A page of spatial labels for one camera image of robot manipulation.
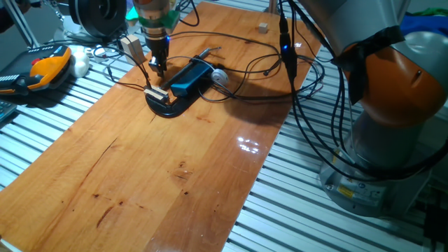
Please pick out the small wooden cube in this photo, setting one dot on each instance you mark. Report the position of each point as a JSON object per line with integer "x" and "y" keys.
{"x": 263, "y": 28}

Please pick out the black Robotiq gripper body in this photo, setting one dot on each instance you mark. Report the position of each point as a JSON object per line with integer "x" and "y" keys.
{"x": 157, "y": 47}

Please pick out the dark keypad device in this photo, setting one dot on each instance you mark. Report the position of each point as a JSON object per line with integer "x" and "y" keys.
{"x": 6, "y": 109}

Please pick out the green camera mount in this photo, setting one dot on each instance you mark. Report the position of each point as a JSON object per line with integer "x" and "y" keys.
{"x": 171, "y": 19}

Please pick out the grey metal stand leg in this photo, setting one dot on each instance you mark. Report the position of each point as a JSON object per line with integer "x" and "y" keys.
{"x": 21, "y": 22}
{"x": 52, "y": 14}

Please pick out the orange black teach pendant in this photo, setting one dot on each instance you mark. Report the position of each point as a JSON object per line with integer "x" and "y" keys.
{"x": 45, "y": 70}

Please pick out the white rounded object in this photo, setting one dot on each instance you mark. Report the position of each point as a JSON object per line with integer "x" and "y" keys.
{"x": 80, "y": 63}

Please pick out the green cloth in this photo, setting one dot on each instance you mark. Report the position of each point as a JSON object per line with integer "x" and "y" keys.
{"x": 432, "y": 11}

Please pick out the black C-clamp with steel screw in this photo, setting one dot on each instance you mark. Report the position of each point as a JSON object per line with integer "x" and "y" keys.
{"x": 168, "y": 111}

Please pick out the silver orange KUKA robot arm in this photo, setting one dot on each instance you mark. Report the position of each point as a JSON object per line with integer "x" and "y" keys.
{"x": 385, "y": 154}

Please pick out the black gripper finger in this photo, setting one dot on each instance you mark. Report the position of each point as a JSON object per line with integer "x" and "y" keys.
{"x": 155, "y": 64}
{"x": 164, "y": 64}

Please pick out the large varnished wooden board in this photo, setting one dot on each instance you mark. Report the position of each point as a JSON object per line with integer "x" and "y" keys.
{"x": 122, "y": 168}

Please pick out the small white connector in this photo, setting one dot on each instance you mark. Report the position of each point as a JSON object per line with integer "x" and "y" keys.
{"x": 99, "y": 52}

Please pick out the silver USB hub docking station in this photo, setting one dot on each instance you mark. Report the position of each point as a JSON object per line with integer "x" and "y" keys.
{"x": 155, "y": 93}

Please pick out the black round spool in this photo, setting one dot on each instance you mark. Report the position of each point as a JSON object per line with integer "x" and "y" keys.
{"x": 98, "y": 15}

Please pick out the metal stand post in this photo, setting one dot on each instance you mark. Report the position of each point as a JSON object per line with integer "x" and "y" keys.
{"x": 273, "y": 7}

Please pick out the tan plug connector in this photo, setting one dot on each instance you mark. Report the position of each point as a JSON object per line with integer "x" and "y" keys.
{"x": 131, "y": 49}

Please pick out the blue rectangular box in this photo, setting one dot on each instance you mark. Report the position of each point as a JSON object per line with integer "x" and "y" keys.
{"x": 189, "y": 82}

